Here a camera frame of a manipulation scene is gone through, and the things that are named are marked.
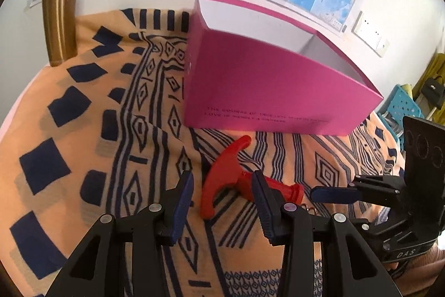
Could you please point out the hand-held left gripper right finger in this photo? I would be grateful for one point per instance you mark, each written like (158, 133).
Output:
(262, 210)

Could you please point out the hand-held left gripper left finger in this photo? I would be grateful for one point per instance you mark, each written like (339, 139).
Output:
(182, 206)

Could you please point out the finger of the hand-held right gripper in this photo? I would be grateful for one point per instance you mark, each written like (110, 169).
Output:
(368, 227)
(333, 195)

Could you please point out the pink cardboard box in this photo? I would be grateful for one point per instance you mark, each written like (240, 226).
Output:
(264, 81)

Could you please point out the person's right forearm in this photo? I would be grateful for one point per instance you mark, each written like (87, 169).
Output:
(433, 265)

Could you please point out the blue perforated plastic basket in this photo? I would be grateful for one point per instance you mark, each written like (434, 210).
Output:
(399, 107)

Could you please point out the yellow rolled sheet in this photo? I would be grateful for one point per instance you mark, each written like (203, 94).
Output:
(406, 91)

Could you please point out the black handbag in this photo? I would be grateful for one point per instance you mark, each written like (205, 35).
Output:
(435, 84)

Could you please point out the yellow hanging coat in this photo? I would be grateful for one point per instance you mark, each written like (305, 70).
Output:
(433, 65)

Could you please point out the orange patterned blanket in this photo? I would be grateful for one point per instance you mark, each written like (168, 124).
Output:
(87, 130)

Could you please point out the gold thermos bottle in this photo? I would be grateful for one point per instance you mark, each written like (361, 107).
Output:
(61, 11)

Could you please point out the white wall socket panel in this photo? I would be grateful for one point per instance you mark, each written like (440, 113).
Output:
(370, 33)

